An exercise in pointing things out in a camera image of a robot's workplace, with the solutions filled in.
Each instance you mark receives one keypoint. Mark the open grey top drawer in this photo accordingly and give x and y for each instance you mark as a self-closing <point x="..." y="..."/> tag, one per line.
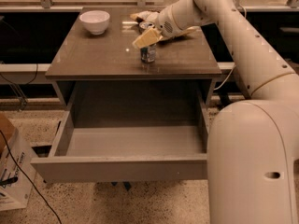
<point x="126" y="131"/>

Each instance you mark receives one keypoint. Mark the silver blue redbull can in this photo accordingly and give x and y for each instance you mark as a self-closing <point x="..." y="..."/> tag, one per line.
<point x="147" y="53"/>

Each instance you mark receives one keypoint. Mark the grey cabinet with glossy top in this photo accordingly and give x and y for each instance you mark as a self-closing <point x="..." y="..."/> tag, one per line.
<point x="112" y="56"/>

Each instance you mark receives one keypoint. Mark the white cardboard box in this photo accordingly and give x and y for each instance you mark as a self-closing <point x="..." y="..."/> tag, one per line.
<point x="16" y="154"/>

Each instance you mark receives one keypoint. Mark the yellow brown chip bag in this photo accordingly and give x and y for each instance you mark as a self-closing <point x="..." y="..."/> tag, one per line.
<point x="183" y="31"/>

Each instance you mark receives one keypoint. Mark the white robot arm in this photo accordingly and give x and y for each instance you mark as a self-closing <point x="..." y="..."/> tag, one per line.
<point x="253" y="144"/>

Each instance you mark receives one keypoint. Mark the white ceramic bowl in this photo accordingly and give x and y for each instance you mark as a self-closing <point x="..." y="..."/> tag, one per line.
<point x="95" y="21"/>

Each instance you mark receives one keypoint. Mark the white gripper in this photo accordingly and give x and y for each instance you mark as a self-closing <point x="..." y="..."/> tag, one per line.
<point x="163" y="21"/>

